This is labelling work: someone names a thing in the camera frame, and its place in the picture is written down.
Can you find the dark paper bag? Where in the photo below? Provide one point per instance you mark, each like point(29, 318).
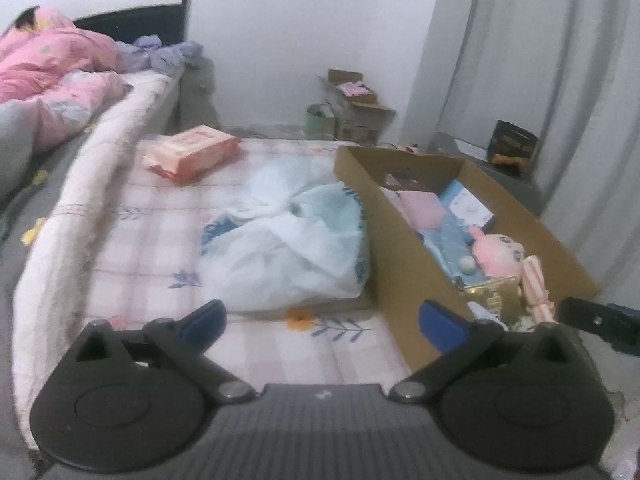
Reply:
point(515, 142)

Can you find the open cardboard box with packets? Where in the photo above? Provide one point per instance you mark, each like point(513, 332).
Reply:
point(357, 105)

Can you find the grey cabinet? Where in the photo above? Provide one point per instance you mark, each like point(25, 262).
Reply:
point(505, 180)

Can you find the pink tissue pack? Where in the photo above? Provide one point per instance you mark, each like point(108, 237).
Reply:
point(192, 152)

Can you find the white fleece blanket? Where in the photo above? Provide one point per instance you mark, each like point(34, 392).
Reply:
point(75, 200)

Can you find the pale green bin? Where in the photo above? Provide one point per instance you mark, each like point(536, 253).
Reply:
point(320, 122)

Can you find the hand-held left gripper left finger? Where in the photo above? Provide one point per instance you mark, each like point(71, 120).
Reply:
point(205, 320)

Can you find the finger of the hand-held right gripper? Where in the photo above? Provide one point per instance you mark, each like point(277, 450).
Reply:
point(585, 316)

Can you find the gold box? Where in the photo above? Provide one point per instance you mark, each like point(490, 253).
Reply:
point(495, 297)

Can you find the light blue cloth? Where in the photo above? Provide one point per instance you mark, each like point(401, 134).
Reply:
point(445, 247)

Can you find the grey curtain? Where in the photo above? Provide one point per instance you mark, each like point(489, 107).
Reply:
point(550, 60)

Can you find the grey pillow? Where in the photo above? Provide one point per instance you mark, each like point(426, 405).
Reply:
point(15, 150)

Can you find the grey flowered bed sheet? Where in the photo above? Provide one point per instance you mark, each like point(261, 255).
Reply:
point(20, 220)

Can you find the pink flat packet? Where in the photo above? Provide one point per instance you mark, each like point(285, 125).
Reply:
point(422, 210)

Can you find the pink quilt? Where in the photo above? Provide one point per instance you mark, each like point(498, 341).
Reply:
point(50, 70)

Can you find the purple crumpled clothes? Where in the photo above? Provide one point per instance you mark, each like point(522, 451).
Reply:
point(160, 55)

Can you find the pink plush toy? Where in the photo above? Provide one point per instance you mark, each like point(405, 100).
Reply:
point(495, 252)

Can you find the light blue plastic bag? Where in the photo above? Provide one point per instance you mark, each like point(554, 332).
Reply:
point(285, 250)

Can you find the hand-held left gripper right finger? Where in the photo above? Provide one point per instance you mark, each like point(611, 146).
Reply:
point(442, 325)

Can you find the pink checked bed sheet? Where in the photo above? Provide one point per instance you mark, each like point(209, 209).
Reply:
point(150, 240)

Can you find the pink striped soft item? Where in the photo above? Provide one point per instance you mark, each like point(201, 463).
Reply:
point(537, 285)

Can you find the large brown cardboard box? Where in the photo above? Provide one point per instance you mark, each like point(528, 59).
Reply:
point(395, 260)

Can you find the small box of clutter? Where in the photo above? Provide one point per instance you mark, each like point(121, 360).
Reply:
point(407, 148)

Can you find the black headboard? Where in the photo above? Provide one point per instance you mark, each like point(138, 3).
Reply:
point(135, 22)

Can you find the white and blue packet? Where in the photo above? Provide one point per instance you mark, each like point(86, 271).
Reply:
point(467, 205)

